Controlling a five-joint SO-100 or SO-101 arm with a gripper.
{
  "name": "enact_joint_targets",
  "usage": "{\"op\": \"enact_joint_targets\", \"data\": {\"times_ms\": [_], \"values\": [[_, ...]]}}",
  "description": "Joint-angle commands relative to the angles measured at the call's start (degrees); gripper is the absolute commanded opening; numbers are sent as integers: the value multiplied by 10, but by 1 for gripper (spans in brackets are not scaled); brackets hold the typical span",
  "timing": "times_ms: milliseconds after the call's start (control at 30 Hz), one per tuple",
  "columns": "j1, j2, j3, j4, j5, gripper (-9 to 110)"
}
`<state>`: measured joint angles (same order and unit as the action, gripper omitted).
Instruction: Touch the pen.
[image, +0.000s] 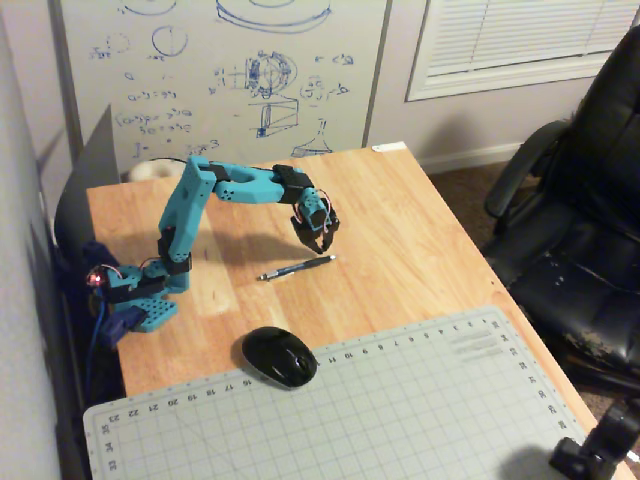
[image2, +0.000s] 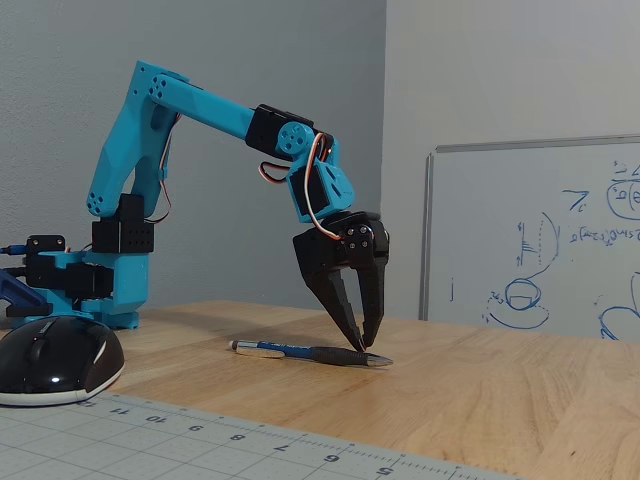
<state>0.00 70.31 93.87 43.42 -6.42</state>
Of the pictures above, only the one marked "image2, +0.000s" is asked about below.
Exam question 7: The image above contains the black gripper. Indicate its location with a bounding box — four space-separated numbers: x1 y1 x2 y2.
292 210 391 352

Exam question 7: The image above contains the red white black servo cable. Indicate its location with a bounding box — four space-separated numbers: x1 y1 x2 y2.
257 133 347 242
143 113 183 225

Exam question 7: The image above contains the black computer mouse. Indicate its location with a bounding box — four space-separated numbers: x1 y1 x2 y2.
0 314 126 407

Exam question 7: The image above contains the whiteboard with blue drawings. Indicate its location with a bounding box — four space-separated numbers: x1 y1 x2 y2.
418 133 640 343

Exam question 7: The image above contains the grey cutting mat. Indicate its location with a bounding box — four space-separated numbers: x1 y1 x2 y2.
0 392 522 480

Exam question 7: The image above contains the dark blue table clamp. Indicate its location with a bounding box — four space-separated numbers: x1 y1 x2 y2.
0 268 57 317

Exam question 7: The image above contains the blue and black pen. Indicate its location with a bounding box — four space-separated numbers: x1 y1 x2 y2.
228 339 395 370

